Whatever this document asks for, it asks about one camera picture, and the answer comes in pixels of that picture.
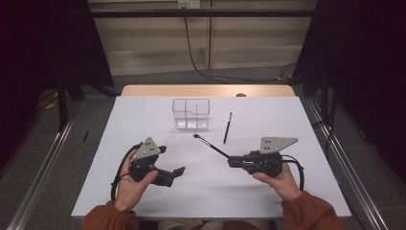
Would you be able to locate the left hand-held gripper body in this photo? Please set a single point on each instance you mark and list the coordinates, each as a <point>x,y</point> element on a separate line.
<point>146,150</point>

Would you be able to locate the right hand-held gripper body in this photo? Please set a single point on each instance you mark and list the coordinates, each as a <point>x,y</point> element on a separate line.
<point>271,143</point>

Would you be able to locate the black brush with silver ferrule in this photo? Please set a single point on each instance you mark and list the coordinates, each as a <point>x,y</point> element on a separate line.
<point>210,145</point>

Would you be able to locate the thin black makeup brush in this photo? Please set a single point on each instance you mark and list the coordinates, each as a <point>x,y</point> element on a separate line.
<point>227,127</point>

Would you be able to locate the clear plastic organizer box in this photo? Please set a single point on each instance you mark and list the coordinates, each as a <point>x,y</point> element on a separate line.
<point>191,124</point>

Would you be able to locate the person's right hand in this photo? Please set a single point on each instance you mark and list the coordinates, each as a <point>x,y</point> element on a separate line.
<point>284,185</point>

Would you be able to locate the person's left hand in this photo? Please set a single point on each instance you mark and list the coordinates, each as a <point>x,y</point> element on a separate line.
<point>127,191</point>

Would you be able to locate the white table cover sheet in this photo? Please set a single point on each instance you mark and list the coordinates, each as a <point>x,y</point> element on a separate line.
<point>207,191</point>

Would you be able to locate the small black stick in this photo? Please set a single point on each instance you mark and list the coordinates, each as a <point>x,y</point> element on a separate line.
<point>85,135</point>

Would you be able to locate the black curtain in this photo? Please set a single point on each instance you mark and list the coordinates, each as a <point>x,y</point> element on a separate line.
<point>367,64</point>
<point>32,48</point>

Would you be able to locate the aluminium floor rail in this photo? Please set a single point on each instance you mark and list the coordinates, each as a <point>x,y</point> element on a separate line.
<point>45,169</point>
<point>338,150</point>

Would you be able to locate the black metal stand post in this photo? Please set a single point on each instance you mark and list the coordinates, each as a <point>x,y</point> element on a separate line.
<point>63,108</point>
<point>325,96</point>

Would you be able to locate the black horizontal frame bar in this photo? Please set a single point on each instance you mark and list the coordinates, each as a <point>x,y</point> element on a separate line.
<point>223,13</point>

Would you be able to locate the white wall outlet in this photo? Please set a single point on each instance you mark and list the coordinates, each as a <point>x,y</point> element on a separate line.
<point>188,4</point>

